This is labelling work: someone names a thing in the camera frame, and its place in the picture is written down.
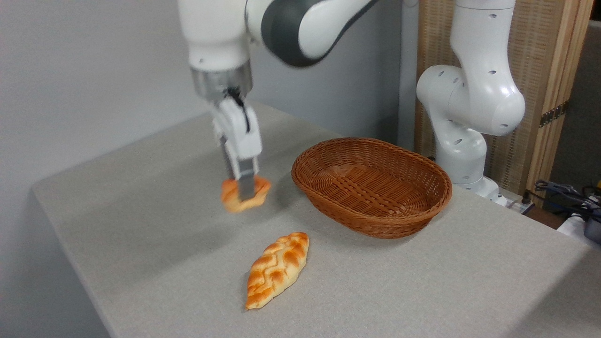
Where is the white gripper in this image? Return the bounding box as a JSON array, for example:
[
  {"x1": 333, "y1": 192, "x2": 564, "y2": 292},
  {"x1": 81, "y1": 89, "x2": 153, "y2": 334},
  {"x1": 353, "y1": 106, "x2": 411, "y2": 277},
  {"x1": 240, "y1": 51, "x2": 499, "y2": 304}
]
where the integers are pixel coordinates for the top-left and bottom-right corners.
[{"x1": 210, "y1": 97, "x2": 263, "y2": 202}]

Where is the round orange bread bun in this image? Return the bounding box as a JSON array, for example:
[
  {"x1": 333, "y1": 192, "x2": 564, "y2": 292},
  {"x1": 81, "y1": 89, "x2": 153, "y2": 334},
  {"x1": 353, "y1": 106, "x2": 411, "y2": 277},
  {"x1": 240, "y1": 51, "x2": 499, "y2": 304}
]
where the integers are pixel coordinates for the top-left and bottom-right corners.
[{"x1": 221, "y1": 175, "x2": 272, "y2": 214}]

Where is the long braided bread loaf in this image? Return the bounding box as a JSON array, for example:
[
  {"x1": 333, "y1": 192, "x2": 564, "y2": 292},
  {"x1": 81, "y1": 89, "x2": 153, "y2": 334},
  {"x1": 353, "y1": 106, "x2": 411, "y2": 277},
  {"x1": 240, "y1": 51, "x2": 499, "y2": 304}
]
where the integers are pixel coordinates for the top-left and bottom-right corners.
[{"x1": 245, "y1": 232, "x2": 310, "y2": 310}]

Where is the brown wicker oval basket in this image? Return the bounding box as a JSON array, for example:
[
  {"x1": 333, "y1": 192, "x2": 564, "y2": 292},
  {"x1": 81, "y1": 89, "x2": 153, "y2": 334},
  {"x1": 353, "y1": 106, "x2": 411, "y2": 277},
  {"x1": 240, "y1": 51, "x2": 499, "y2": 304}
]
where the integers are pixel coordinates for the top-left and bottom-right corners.
[{"x1": 291, "y1": 137, "x2": 453, "y2": 239}]

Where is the grey tablecloth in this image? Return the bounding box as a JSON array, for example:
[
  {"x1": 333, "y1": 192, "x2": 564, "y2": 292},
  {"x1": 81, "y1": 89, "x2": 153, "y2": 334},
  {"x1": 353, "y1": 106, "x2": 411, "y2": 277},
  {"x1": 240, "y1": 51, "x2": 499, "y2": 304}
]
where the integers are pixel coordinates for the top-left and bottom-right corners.
[{"x1": 32, "y1": 100, "x2": 601, "y2": 338}]

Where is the metal screen hinge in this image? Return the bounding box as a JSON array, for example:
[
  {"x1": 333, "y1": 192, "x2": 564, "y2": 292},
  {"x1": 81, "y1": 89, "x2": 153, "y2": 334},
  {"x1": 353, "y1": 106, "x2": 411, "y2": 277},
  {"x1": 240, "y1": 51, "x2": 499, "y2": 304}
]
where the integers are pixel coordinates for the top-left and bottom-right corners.
[{"x1": 539, "y1": 100, "x2": 570, "y2": 128}]

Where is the wooden woven folding screen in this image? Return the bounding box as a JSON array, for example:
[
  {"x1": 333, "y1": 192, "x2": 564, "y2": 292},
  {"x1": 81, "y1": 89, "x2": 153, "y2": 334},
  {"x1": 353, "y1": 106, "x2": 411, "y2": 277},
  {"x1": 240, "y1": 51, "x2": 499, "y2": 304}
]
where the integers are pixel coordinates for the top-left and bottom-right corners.
[{"x1": 416, "y1": 0, "x2": 595, "y2": 207}]

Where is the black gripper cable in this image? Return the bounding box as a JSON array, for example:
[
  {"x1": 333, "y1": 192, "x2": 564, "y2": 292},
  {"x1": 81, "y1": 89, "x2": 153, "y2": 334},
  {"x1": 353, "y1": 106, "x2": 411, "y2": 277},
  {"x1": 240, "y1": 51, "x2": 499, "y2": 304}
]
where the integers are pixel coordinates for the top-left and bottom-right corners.
[{"x1": 224, "y1": 88, "x2": 251, "y2": 133}]

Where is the black cable bundle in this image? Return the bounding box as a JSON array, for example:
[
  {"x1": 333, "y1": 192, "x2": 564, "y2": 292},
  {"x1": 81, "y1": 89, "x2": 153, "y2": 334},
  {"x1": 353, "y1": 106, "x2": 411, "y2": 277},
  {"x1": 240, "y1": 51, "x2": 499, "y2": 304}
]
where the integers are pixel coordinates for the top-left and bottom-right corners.
[{"x1": 522, "y1": 180, "x2": 601, "y2": 222}]

